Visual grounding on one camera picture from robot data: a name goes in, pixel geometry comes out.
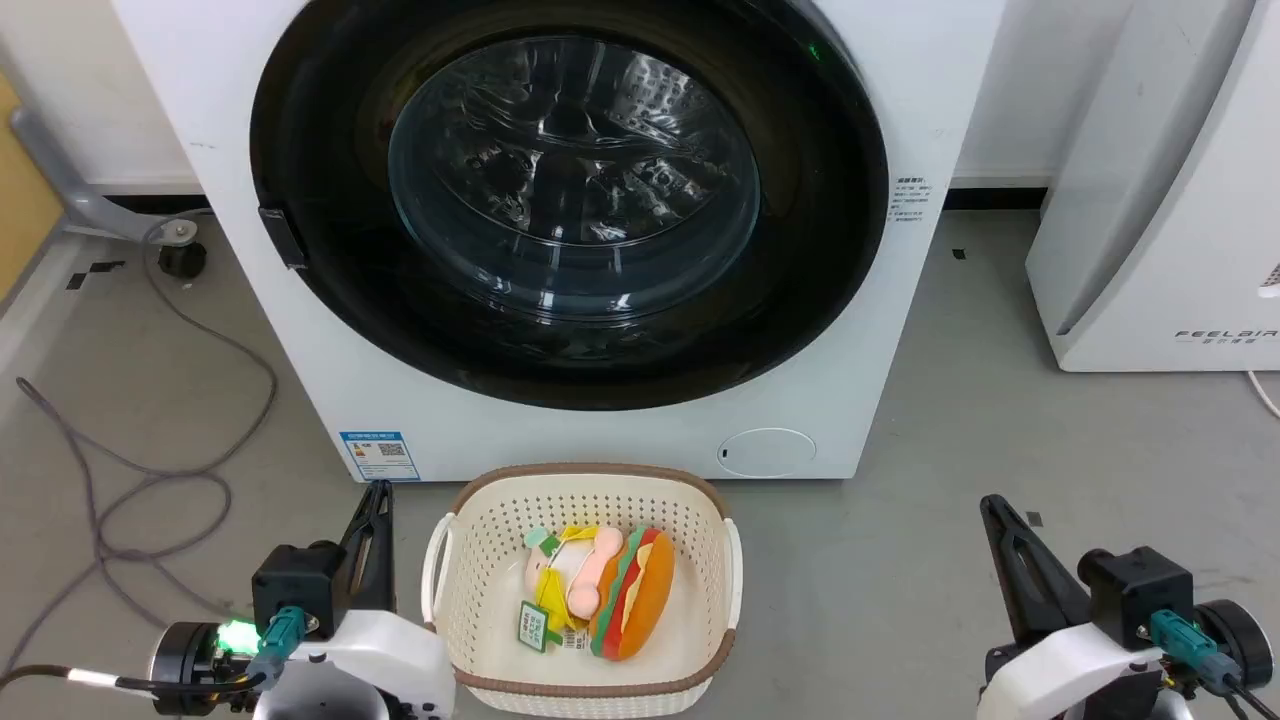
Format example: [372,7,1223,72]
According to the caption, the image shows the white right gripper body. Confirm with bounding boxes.
[977,620,1193,720]

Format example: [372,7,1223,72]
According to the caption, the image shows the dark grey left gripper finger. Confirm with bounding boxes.
[349,480,398,614]
[338,482,375,601]

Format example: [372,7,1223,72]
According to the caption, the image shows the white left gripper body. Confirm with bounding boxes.
[252,610,458,720]

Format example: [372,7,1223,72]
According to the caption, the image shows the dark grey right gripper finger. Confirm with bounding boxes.
[979,495,1043,644]
[995,495,1092,642]

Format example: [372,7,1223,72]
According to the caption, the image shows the white front-load washing machine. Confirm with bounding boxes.
[110,0,1006,484]

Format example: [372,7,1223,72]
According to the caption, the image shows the black round glass washer door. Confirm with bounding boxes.
[250,0,889,411]

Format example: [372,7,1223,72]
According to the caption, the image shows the blue energy label sticker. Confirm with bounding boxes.
[339,431,422,483]

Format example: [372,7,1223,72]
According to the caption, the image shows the cream perforated laundry basket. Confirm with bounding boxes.
[421,462,744,720]

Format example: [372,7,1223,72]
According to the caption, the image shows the green paper toy tag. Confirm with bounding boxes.
[516,600,553,653]

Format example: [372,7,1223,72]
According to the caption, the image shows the yellow and pink doll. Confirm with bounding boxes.
[522,525,625,633]

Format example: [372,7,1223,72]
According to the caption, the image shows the hamburger plush toy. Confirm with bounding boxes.
[588,527,677,662]

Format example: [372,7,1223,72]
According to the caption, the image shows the round white drain filter cover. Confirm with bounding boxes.
[718,428,817,478]

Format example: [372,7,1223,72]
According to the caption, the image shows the black caster foot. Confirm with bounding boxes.
[156,240,209,280]

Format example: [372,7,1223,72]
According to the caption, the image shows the small text info sticker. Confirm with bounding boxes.
[890,177,934,226]

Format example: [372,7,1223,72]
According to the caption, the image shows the white air purifier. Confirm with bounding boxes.
[1025,0,1280,373]

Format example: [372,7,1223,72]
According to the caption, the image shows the grey metal table leg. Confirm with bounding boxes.
[10,105,201,247]

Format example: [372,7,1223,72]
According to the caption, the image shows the yellow wooden board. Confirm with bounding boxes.
[0,70,67,303]

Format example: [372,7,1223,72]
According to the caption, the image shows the teal plug left camera cable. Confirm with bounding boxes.
[246,604,307,693]

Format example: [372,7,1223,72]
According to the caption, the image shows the teal plug camera cable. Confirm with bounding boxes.
[246,604,307,693]
[1148,610,1280,720]

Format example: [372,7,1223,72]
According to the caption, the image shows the teal plug right camera cable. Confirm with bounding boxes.
[1148,610,1280,720]

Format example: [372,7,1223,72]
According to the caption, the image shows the grey floor cable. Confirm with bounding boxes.
[0,215,280,681]

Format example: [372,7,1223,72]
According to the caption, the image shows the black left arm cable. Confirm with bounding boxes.
[0,664,271,699]

